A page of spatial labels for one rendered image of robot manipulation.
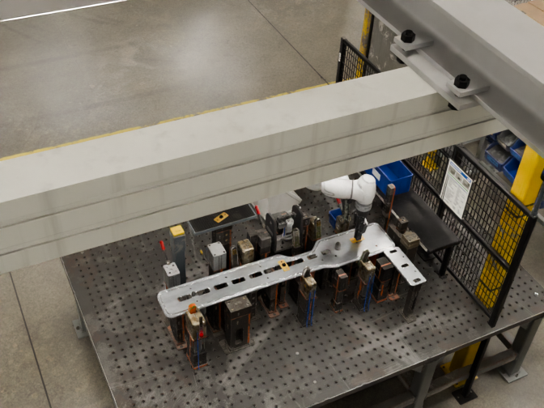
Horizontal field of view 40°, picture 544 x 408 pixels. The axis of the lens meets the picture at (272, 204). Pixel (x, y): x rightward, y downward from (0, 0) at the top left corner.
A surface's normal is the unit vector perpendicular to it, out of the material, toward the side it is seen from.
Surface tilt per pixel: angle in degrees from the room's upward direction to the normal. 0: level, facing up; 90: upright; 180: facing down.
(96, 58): 0
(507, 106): 0
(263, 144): 90
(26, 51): 0
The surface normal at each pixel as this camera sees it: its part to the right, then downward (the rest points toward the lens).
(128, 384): 0.05, -0.74
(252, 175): 0.44, 0.62
